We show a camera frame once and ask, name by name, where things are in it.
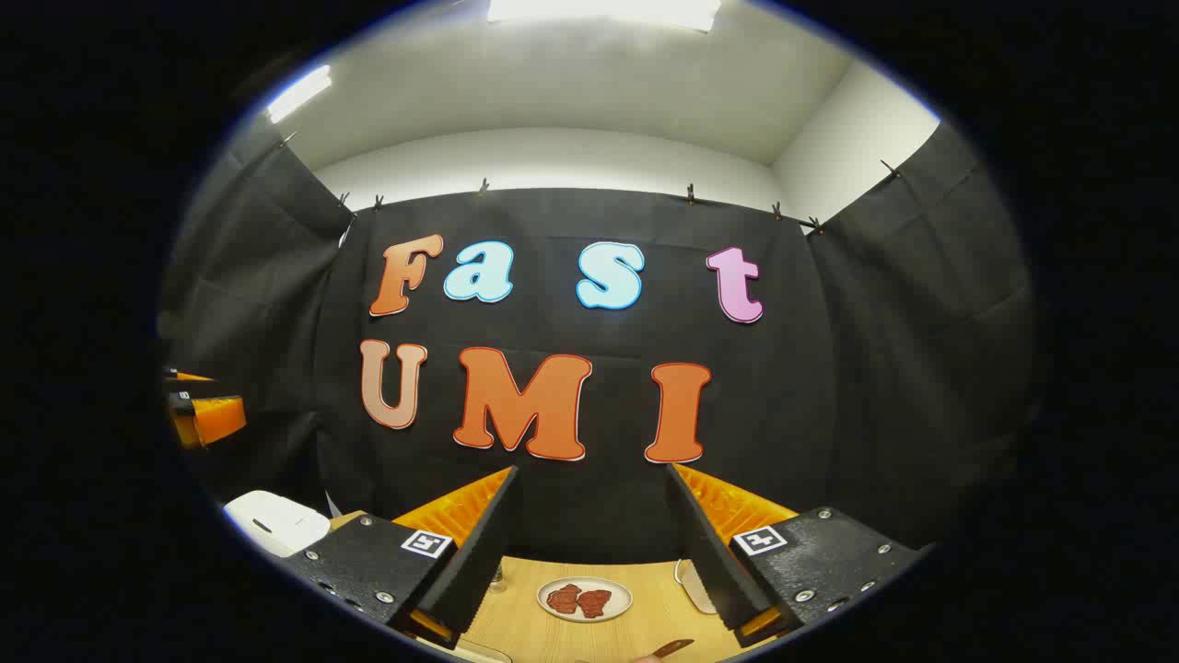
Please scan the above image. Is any ceiling light panel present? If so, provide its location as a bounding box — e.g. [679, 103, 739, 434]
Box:
[267, 64, 333, 125]
[488, 0, 721, 33]

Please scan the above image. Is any black backdrop cloth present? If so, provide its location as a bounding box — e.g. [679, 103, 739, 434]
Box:
[157, 120, 1037, 567]

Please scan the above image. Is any white toaster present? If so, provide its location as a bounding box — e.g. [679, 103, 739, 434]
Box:
[675, 557, 719, 615]

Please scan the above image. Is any white rice cooker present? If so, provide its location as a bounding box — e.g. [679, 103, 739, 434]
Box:
[223, 490, 331, 558]

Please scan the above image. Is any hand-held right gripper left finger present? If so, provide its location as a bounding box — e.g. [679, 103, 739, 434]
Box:
[286, 465, 519, 650]

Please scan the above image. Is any white round plate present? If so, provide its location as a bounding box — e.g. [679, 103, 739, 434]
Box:
[537, 576, 634, 624]

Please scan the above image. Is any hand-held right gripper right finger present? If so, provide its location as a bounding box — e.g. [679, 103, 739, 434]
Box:
[666, 463, 927, 650]

